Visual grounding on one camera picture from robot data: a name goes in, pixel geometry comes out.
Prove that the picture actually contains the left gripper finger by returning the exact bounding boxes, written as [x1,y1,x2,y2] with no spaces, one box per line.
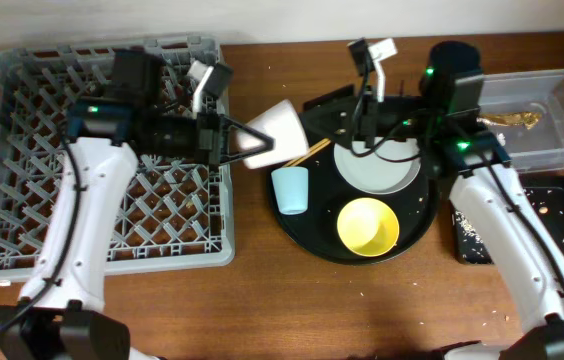
[219,114,273,146]
[221,134,275,165]

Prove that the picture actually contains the pink cup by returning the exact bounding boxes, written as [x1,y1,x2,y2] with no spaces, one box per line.
[243,100,309,169]

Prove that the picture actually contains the light blue cup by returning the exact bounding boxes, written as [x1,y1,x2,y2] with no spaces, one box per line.
[271,167,309,215]

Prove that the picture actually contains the grey round plate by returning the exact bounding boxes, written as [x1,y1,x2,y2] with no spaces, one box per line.
[333,139,420,195]

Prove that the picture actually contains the yellow bowl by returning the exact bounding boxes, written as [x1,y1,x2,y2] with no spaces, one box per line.
[336,197,400,258]

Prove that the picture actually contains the food scraps with rice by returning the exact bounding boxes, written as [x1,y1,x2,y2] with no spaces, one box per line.
[452,187,564,258]

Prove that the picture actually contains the gold snack wrapper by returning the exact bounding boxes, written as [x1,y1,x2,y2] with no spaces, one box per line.
[477,112,542,130]

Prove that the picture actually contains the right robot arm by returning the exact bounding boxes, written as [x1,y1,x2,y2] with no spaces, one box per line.
[301,41,564,359]

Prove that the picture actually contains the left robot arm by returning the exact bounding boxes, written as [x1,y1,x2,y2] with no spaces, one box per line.
[0,50,242,359]

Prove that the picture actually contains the grey plastic dishwasher rack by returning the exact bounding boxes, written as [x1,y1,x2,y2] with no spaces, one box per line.
[0,35,234,285]

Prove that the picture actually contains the clear plastic waste bin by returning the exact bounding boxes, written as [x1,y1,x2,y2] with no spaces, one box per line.
[479,69,564,173]

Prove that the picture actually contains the round black serving tray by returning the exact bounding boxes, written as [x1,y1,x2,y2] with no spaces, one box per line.
[266,143,440,265]

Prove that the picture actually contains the black rectangular tray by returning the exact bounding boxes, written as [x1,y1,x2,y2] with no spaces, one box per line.
[451,175,564,265]

